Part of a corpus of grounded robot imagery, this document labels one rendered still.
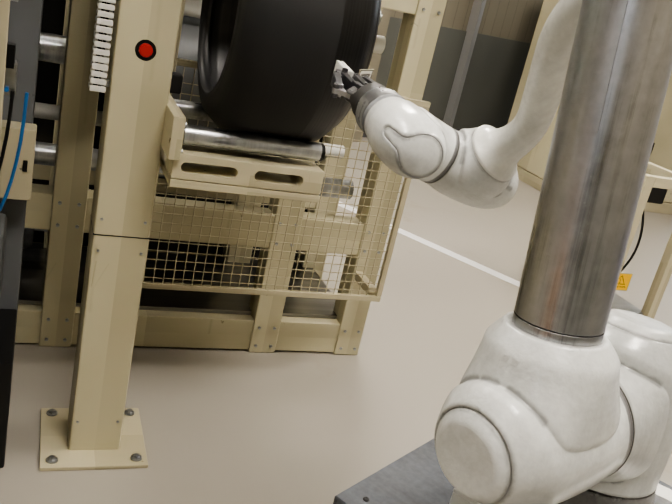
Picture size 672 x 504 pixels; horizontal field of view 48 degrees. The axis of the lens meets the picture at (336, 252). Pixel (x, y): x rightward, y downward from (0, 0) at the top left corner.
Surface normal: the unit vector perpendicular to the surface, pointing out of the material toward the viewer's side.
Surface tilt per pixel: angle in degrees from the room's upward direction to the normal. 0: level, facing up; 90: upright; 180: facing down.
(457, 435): 99
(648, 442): 86
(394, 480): 0
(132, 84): 90
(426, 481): 0
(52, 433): 0
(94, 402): 90
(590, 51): 91
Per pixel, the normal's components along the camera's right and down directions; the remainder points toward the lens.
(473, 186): -0.03, 0.77
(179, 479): 0.22, -0.92
